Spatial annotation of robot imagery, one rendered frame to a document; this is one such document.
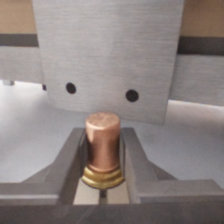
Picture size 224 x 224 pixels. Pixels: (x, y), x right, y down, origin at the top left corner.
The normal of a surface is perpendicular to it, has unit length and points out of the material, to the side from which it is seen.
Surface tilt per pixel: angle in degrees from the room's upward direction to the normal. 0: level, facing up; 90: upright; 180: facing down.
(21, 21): 90
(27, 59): 90
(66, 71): 90
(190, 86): 90
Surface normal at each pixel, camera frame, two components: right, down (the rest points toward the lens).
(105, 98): -0.32, 0.42
